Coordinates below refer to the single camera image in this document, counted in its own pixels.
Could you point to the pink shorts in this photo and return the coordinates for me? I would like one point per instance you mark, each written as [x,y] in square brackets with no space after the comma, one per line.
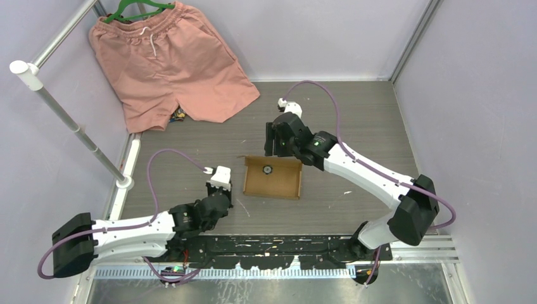
[175,60]

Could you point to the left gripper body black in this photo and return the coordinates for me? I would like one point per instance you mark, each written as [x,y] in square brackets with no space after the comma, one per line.
[211,189]

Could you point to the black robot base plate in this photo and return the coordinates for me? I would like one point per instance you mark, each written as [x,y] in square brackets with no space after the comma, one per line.
[313,253]

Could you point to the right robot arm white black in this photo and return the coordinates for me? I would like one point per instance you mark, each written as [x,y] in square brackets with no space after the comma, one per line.
[411,201]

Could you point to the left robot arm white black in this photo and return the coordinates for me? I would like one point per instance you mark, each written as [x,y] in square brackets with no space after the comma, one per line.
[82,241]

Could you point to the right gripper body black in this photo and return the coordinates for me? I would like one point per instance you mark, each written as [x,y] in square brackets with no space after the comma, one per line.
[281,149]

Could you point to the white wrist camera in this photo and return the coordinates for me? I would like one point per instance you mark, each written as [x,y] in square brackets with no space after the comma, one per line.
[220,176]
[289,107]

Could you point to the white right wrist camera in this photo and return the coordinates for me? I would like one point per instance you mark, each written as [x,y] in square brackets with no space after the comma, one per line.
[289,107]

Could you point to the slotted aluminium rail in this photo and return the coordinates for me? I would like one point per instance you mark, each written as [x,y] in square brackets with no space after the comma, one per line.
[139,272]

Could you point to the green clothes hanger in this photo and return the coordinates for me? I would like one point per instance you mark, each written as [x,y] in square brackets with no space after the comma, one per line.
[129,10]

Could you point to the brown cardboard box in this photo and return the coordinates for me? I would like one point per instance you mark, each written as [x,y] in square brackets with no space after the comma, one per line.
[283,183]

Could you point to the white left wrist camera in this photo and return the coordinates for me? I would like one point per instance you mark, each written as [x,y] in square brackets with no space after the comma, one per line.
[220,176]

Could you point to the small colourful object under shorts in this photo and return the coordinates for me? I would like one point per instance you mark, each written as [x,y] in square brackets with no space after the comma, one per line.
[178,115]

